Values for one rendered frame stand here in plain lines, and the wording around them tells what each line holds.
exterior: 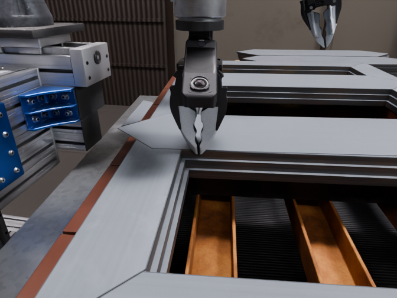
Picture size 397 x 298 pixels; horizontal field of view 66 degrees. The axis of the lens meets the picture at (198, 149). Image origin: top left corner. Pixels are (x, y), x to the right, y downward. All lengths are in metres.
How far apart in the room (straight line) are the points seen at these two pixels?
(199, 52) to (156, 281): 0.30
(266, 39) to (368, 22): 0.91
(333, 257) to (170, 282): 0.38
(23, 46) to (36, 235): 0.45
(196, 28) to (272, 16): 2.77
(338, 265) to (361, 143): 0.22
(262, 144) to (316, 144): 0.10
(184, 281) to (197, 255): 0.28
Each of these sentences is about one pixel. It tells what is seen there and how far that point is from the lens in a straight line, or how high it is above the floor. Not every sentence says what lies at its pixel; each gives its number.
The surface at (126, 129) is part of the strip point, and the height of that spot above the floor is 0.86.
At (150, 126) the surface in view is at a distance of 0.63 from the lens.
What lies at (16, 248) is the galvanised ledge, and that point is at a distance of 0.69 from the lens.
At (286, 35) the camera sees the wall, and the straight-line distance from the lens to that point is 3.22.
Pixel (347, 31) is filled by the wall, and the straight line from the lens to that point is 3.31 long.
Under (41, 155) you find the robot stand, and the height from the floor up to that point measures 0.74.
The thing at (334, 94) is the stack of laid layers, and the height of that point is 0.84.
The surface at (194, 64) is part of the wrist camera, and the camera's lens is 0.42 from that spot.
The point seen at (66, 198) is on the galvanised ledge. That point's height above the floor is 0.68.
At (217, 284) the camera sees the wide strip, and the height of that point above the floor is 0.86.
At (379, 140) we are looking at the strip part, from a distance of 0.65.
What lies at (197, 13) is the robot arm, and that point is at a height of 1.08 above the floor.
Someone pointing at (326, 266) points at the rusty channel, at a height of 0.68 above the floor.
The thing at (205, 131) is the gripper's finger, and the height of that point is 0.90.
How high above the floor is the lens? 1.10
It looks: 26 degrees down
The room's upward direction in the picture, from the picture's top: straight up
